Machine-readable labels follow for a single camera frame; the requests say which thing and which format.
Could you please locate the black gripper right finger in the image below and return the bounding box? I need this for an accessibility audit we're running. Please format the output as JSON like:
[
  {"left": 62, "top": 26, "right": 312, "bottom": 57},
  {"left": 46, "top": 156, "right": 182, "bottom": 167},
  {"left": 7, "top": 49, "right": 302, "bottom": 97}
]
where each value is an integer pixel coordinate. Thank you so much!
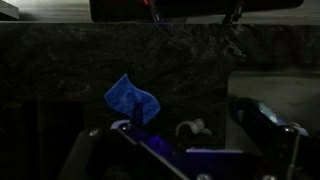
[{"left": 231, "top": 97, "right": 315, "bottom": 180}]

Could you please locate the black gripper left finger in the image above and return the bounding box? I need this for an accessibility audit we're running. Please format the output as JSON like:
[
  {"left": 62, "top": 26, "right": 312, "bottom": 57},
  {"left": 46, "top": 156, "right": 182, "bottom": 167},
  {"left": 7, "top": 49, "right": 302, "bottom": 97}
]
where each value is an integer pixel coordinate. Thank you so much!
[{"left": 111, "top": 101, "right": 188, "bottom": 180}]

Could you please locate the small white object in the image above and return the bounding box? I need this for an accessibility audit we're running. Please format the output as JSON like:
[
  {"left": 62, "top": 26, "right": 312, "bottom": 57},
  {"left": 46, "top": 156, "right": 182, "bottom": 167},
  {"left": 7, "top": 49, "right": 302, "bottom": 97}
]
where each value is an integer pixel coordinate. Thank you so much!
[{"left": 175, "top": 118, "right": 213, "bottom": 137}]

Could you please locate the blue sponge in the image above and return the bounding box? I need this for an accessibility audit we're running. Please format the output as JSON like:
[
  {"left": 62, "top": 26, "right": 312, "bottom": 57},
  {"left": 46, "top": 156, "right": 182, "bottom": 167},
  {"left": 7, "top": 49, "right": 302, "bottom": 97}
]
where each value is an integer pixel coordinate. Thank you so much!
[{"left": 104, "top": 73, "right": 161, "bottom": 127}]

